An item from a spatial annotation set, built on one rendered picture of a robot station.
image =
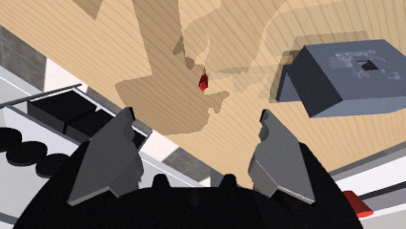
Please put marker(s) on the dark grey block with square hole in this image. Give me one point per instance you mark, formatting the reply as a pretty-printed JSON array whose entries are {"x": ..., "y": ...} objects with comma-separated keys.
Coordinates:
[{"x": 329, "y": 79}]

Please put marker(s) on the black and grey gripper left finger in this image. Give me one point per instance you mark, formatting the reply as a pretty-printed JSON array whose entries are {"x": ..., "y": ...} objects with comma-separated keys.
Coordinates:
[{"x": 100, "y": 170}]

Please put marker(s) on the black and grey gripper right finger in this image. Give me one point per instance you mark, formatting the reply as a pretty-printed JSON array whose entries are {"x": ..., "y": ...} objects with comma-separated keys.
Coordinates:
[{"x": 286, "y": 170}]

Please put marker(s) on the dark red rectangular peg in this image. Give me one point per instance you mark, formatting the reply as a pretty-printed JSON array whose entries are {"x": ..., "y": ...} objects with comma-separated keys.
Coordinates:
[{"x": 203, "y": 83}]

